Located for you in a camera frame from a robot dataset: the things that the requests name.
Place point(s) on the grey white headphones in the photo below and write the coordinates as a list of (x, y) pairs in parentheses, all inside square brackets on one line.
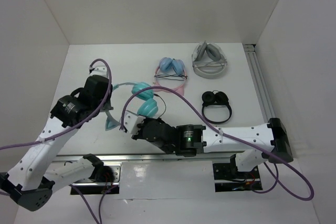
[(208, 60)]

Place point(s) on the pink blue cat-ear headphones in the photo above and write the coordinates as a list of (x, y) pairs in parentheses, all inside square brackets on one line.
[(171, 69)]

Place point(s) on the teal cat-ear headphones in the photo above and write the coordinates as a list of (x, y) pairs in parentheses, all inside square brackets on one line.
[(149, 108)]

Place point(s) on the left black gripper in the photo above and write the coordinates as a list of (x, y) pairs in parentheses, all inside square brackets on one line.
[(107, 105)]

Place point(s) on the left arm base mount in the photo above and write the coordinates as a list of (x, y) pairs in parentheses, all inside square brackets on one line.
[(105, 178)]

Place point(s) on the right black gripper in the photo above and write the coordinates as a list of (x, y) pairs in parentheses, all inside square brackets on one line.
[(138, 135)]

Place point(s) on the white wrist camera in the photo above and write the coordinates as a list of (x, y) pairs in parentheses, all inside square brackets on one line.
[(131, 121), (100, 70)]

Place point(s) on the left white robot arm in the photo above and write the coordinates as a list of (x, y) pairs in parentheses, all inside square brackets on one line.
[(30, 183)]

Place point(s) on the black headphones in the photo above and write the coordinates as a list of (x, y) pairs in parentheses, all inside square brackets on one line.
[(216, 98)]

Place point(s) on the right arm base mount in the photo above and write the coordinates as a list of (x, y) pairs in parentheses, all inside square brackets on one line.
[(227, 178)]

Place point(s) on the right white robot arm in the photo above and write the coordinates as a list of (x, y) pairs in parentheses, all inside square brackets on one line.
[(250, 146)]

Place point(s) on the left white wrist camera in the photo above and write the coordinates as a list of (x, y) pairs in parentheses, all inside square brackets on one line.
[(100, 70)]

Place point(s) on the aluminium side rail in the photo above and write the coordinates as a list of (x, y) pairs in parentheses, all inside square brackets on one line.
[(259, 82)]

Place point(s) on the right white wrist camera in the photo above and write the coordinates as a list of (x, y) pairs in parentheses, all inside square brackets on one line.
[(131, 121)]

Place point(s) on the aluminium front rail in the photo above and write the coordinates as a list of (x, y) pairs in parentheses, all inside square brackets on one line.
[(161, 157)]

